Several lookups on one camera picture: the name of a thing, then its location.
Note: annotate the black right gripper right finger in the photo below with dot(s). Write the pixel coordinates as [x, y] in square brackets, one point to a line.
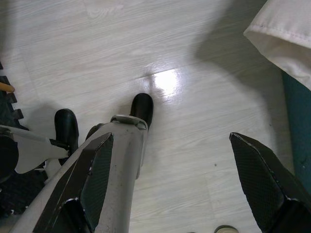
[257, 174]

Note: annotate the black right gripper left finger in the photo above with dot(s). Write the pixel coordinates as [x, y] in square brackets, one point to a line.
[97, 174]

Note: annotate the silver robot right leg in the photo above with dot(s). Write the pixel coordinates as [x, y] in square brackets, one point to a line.
[122, 167]

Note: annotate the silver robot leg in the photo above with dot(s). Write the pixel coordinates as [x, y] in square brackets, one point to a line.
[29, 150]
[122, 167]

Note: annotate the black robot left foot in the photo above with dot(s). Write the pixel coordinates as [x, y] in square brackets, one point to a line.
[65, 126]

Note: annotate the black robot foot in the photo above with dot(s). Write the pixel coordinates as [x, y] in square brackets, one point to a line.
[142, 106]
[65, 126]

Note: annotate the small round beige object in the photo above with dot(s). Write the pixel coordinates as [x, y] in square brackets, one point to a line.
[225, 229]

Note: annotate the teal bed base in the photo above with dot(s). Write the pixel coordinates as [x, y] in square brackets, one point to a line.
[300, 126]

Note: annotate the silver robot left leg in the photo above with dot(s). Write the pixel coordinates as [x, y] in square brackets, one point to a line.
[29, 150]

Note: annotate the black foam puzzle mat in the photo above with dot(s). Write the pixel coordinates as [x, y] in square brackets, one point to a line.
[22, 191]

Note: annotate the black robot right foot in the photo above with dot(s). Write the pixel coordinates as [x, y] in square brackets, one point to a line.
[142, 106]

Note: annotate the wooden stick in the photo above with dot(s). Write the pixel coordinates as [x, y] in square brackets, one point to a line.
[6, 87]

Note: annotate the white fabric bed sheet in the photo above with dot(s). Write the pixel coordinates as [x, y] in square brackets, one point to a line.
[284, 31]

